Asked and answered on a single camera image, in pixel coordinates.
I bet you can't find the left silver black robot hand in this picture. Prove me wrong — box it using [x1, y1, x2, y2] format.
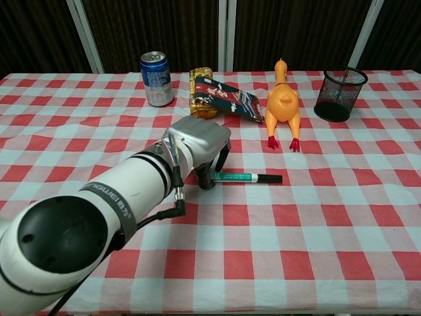
[163, 115, 233, 191]

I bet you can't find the green white marker body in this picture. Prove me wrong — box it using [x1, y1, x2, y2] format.
[210, 171, 259, 184]

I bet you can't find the black marker cap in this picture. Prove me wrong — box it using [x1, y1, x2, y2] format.
[256, 174, 284, 185]

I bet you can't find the gold foil snack packet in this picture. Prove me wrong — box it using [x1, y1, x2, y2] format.
[188, 66, 220, 120]

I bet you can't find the dark blue snack bag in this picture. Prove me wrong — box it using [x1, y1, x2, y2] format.
[192, 77, 266, 125]

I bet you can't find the blue white soda can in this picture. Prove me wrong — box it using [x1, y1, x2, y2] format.
[139, 51, 174, 107]

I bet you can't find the orange rubber chicken toy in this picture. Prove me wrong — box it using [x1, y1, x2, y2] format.
[264, 57, 302, 153]

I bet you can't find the dark brown curtain panel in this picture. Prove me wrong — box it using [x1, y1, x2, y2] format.
[0, 0, 91, 76]
[361, 0, 421, 70]
[233, 0, 371, 72]
[84, 0, 220, 74]

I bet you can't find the red white checkered tablecloth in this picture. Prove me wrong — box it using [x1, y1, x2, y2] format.
[0, 69, 421, 316]

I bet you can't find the black mesh pen holder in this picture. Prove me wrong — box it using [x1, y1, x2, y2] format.
[313, 66, 368, 122]

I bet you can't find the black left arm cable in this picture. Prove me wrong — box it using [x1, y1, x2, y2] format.
[49, 164, 187, 316]

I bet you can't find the grey partition post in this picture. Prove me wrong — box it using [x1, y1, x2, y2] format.
[216, 0, 237, 72]
[348, 0, 382, 68]
[65, 0, 106, 74]

